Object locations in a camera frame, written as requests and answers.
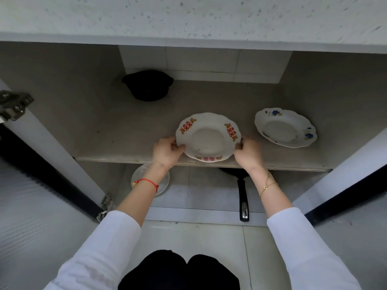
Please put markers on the person's right forearm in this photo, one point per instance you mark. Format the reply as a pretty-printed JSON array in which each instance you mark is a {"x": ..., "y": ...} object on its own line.
[{"x": 299, "y": 232}]

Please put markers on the white plate with blue flowers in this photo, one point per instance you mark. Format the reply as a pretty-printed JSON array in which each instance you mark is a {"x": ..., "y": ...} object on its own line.
[{"x": 285, "y": 127}]

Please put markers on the white plate with red print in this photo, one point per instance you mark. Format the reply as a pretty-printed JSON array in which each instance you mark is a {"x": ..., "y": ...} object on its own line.
[{"x": 208, "y": 137}]

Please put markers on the person's left thumb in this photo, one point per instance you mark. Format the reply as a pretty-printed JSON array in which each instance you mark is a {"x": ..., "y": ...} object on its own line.
[{"x": 180, "y": 148}]

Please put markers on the white cabinet door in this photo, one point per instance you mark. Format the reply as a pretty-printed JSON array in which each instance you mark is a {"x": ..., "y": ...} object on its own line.
[
  {"x": 350, "y": 208},
  {"x": 33, "y": 190}
]

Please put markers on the metal cabinet hinge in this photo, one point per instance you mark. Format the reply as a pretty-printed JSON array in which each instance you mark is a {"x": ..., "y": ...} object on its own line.
[
  {"x": 105, "y": 206},
  {"x": 13, "y": 104}
]

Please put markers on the cabinet shelf board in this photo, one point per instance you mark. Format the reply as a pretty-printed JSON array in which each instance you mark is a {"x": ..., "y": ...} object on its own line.
[{"x": 205, "y": 132}]

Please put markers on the person's left hand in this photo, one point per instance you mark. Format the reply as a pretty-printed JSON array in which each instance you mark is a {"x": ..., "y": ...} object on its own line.
[{"x": 164, "y": 154}]

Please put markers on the speckled white countertop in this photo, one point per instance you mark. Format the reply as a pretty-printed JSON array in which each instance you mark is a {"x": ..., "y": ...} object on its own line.
[{"x": 193, "y": 19}]

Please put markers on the person's left forearm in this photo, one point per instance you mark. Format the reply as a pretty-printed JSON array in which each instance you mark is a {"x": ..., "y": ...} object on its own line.
[{"x": 115, "y": 226}]

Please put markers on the person's black trousers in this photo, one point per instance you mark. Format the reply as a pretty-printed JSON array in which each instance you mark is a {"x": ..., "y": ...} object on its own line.
[{"x": 179, "y": 271}]

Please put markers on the person's right thumb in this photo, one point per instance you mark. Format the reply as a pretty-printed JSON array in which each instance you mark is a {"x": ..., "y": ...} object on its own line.
[{"x": 238, "y": 147}]

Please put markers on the black pot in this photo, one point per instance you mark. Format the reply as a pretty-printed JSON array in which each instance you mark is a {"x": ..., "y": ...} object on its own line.
[{"x": 147, "y": 85}]

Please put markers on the black frying pan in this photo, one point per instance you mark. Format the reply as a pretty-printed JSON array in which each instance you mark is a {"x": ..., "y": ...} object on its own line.
[{"x": 242, "y": 193}]

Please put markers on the white plate with plain rim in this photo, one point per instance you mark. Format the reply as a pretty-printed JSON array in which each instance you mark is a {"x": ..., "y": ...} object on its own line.
[{"x": 164, "y": 182}]

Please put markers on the person's right hand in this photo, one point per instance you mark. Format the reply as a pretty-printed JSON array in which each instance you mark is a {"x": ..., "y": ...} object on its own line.
[{"x": 249, "y": 155}]

